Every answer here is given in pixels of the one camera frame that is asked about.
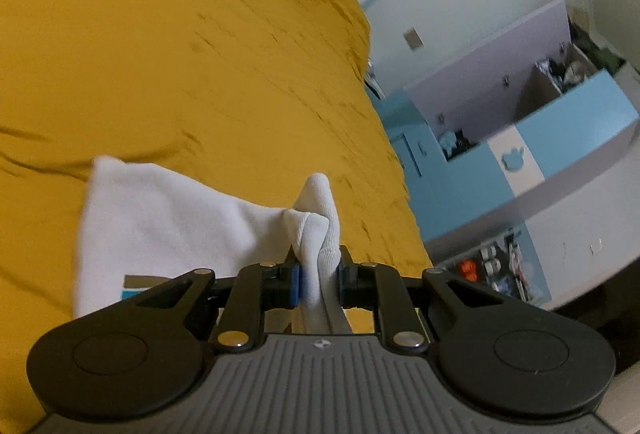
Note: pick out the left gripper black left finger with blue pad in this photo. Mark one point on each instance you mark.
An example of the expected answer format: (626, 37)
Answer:
(245, 299)

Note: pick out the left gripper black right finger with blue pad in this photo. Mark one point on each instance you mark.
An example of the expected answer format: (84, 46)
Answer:
(391, 298)

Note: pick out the white Nevada sweatshirt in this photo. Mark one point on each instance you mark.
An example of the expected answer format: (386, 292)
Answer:
(142, 223)

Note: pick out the shelf with small toys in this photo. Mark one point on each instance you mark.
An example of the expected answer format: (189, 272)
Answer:
(506, 263)

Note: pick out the blue white storage cabinet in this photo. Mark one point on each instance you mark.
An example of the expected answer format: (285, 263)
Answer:
(514, 125)

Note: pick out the mustard yellow quilted bedspread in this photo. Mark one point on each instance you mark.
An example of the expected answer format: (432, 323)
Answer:
(249, 97)

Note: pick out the wall switch plate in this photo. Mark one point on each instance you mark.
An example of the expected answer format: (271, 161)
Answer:
(413, 39)

